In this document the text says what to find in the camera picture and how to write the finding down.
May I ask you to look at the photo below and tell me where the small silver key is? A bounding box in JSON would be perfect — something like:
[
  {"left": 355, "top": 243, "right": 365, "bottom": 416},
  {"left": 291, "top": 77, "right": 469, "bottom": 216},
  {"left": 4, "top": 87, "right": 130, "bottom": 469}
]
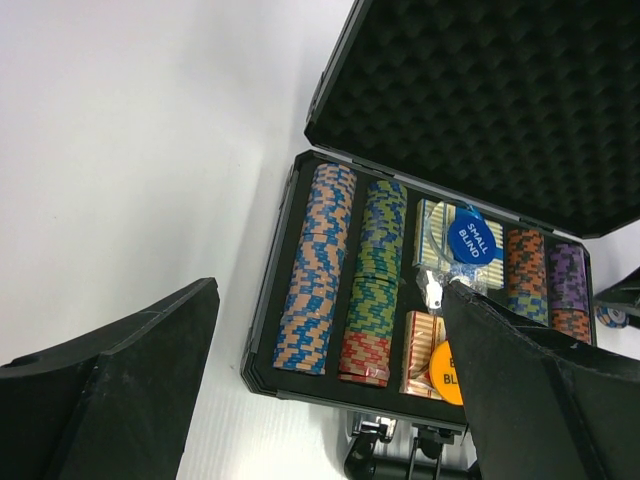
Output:
[{"left": 416, "top": 266, "right": 447, "bottom": 314}]

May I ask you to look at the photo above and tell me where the red playing card box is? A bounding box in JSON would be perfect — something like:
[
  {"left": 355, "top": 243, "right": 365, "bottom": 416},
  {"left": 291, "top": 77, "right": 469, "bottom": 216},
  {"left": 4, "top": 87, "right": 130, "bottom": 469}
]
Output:
[{"left": 400, "top": 311, "right": 446, "bottom": 400}]

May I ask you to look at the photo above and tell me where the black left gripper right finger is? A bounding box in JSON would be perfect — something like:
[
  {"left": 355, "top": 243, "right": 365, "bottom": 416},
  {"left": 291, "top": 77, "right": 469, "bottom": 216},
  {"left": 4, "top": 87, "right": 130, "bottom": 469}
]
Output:
[{"left": 443, "top": 281, "right": 639, "bottom": 479}]

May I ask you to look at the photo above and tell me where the blue white chip row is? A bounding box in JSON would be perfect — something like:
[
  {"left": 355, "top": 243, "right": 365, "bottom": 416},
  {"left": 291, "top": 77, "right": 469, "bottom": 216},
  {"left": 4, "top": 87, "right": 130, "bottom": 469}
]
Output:
[{"left": 272, "top": 163, "right": 357, "bottom": 375}]

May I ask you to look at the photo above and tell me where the orange grey chip row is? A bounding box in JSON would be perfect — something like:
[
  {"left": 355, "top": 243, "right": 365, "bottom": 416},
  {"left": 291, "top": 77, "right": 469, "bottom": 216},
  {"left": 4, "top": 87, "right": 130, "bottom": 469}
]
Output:
[{"left": 506, "top": 228, "right": 549, "bottom": 326}]

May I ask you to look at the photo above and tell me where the clear round dealer button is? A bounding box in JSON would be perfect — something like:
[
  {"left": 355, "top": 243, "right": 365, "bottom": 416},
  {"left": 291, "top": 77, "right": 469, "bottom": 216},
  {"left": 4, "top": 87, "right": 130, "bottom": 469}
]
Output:
[{"left": 421, "top": 199, "right": 477, "bottom": 268}]

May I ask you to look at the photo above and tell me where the blue small blind button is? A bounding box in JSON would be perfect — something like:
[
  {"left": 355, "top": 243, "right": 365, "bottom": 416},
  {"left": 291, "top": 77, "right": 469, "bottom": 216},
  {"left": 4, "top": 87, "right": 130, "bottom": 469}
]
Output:
[{"left": 447, "top": 208, "right": 497, "bottom": 266}]

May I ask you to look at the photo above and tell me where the green chip row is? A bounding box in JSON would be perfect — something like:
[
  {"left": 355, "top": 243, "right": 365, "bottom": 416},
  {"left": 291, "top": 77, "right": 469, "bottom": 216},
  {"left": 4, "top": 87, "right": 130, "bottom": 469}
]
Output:
[{"left": 338, "top": 180, "right": 407, "bottom": 387}]

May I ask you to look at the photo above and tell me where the stack of poker chips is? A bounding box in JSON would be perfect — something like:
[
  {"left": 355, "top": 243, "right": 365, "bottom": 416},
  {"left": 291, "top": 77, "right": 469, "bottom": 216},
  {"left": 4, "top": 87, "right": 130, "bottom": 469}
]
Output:
[{"left": 594, "top": 305, "right": 629, "bottom": 329}]

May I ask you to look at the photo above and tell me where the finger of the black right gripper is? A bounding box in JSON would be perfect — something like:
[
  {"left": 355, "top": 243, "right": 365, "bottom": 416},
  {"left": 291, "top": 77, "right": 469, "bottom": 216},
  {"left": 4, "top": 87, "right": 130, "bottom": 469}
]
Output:
[{"left": 594, "top": 268, "right": 640, "bottom": 317}]

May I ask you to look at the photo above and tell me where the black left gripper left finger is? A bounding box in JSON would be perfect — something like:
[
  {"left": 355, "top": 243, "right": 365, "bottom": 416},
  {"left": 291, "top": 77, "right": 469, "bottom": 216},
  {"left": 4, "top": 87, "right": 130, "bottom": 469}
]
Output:
[{"left": 1, "top": 277, "right": 220, "bottom": 479}]

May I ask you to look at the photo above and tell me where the black poker set case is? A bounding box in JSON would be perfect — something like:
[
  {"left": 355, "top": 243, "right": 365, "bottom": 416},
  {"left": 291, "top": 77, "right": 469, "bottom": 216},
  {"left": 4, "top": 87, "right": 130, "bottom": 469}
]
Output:
[{"left": 241, "top": 1, "right": 639, "bottom": 479}]

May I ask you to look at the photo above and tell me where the blue playing card box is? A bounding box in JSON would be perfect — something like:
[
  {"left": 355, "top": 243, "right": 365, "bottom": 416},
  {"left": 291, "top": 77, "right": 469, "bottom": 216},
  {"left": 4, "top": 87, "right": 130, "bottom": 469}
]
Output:
[{"left": 413, "top": 199, "right": 504, "bottom": 289}]

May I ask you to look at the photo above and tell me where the purple orange chip row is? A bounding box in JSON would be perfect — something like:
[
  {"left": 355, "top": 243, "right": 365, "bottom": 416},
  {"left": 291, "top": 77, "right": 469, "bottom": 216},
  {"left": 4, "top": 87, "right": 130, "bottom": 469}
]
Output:
[{"left": 549, "top": 243, "right": 592, "bottom": 344}]

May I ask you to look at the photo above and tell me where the yellow big blind button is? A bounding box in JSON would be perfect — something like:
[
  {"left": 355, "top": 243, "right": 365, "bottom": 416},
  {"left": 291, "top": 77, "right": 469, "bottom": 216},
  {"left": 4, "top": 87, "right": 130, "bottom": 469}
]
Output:
[{"left": 429, "top": 340, "right": 463, "bottom": 406}]

